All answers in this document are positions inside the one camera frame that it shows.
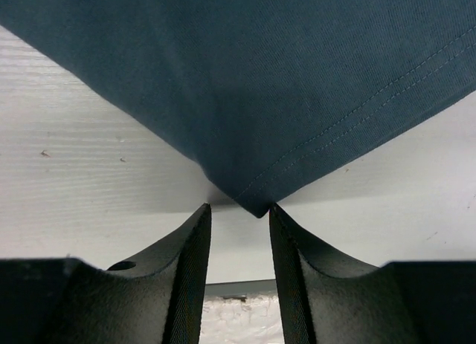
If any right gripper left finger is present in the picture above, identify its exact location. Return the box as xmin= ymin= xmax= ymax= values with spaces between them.
xmin=1 ymin=204 xmax=211 ymax=343

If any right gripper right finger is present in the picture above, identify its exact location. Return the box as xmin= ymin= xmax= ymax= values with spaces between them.
xmin=269 ymin=205 xmax=475 ymax=343

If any blue-grey t shirt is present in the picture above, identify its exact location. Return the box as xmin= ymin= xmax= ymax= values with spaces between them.
xmin=1 ymin=0 xmax=475 ymax=217

